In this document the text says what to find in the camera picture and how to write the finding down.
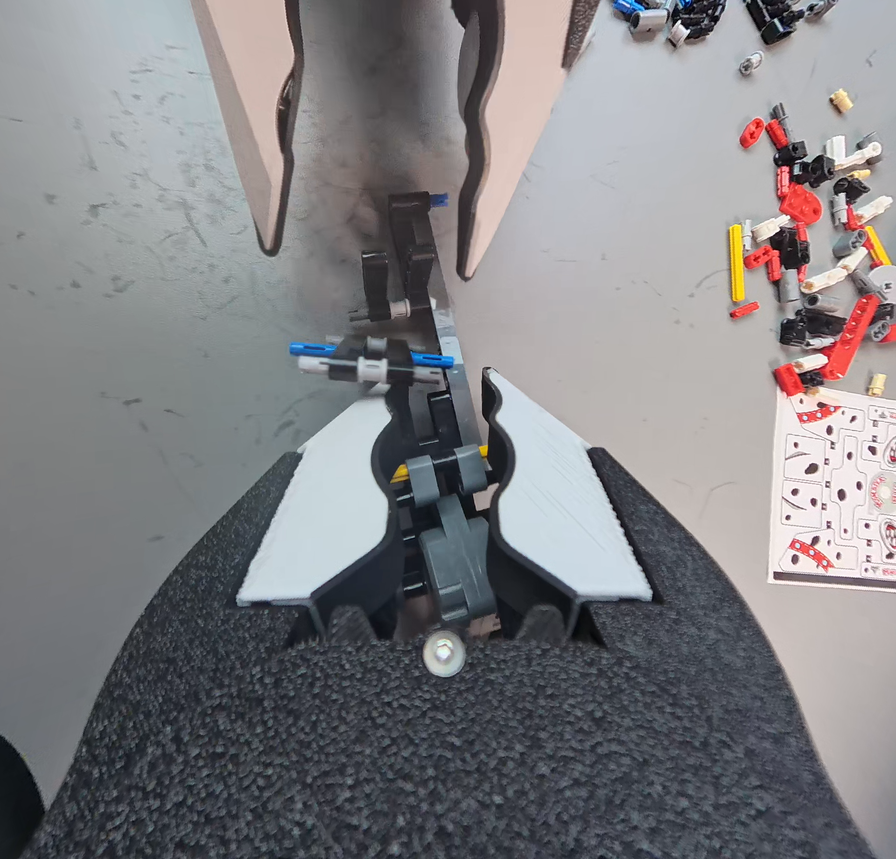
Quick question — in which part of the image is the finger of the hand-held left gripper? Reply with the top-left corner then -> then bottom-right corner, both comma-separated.
181,0 -> 316,257
451,0 -> 583,282

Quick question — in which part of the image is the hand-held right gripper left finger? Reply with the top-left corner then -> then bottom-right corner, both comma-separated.
235,398 -> 408,642

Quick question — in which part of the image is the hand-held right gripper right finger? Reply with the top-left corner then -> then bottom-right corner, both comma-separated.
482,366 -> 657,644

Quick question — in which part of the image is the black technic model assembly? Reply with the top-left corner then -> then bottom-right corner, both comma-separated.
289,192 -> 506,625

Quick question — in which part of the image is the pile of blue black pins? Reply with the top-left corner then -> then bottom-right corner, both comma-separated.
606,0 -> 849,49

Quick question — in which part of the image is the white sticker sheet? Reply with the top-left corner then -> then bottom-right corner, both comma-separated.
766,386 -> 896,590

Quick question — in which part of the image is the pile of red white pieces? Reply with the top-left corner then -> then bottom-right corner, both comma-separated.
728,102 -> 896,394

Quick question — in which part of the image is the person's black clothing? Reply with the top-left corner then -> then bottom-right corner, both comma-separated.
0,733 -> 44,859

